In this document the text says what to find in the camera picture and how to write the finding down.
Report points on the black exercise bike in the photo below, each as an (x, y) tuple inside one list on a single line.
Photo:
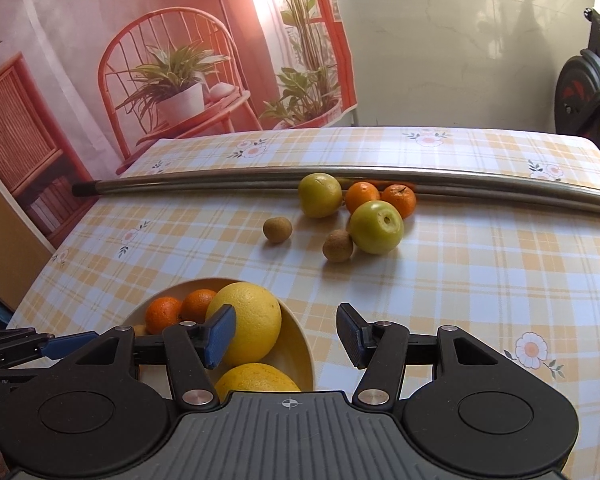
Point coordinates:
[(580, 85)]

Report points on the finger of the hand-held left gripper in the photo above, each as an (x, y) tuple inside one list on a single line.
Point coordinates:
[(15, 367), (67, 346)]

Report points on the printed room scene backdrop cloth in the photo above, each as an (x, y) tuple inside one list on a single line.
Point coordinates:
[(55, 35)]

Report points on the plaid floral tablecloth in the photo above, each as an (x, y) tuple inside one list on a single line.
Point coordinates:
[(480, 285)]

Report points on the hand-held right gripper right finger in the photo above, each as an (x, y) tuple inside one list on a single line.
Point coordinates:
[(350, 337)]

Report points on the wooden panel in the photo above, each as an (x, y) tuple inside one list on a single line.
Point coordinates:
[(5, 240)]

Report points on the long steel bar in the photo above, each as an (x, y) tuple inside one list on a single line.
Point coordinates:
[(230, 180)]

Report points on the brown kiwifruit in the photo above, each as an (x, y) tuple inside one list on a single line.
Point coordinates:
[(277, 230), (337, 246)]

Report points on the large yellow grapefruit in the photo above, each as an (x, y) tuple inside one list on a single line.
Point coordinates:
[(257, 383), (255, 320)]

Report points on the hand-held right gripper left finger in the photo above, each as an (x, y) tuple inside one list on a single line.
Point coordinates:
[(220, 337)]

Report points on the green apple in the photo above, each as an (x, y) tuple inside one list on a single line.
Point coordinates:
[(376, 228), (320, 195)]

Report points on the tangerine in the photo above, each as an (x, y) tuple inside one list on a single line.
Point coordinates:
[(162, 316), (361, 197), (197, 305), (401, 201)]

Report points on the cream yellow bowl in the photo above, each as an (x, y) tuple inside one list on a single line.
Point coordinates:
[(300, 355)]

